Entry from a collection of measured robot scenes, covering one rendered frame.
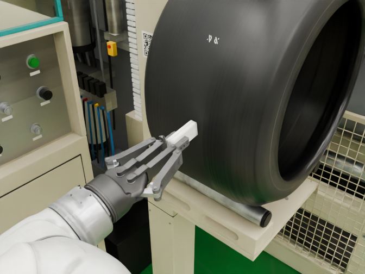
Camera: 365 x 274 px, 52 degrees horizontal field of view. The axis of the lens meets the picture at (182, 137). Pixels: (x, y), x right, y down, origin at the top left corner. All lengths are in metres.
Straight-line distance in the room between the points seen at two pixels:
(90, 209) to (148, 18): 0.61
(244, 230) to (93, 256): 0.62
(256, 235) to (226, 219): 0.09
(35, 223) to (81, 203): 0.07
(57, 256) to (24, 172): 0.82
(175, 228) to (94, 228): 0.85
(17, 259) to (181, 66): 0.45
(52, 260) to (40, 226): 0.14
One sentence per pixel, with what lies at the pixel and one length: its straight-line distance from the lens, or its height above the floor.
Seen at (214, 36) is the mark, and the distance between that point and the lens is 0.68.
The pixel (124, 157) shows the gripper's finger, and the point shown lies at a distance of 0.66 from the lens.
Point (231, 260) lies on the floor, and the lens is 2.02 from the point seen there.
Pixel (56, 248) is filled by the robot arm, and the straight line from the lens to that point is 0.41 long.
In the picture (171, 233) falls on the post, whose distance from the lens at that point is 1.41.
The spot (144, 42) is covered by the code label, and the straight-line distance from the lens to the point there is 1.06.
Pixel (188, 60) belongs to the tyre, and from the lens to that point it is 0.70.
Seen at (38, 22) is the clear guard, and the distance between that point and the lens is 1.10.
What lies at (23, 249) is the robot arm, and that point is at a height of 1.29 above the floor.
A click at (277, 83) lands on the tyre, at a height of 1.30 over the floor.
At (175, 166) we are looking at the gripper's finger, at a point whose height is 1.19.
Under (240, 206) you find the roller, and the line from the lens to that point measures 0.96.
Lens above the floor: 1.57
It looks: 33 degrees down
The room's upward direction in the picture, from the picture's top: straight up
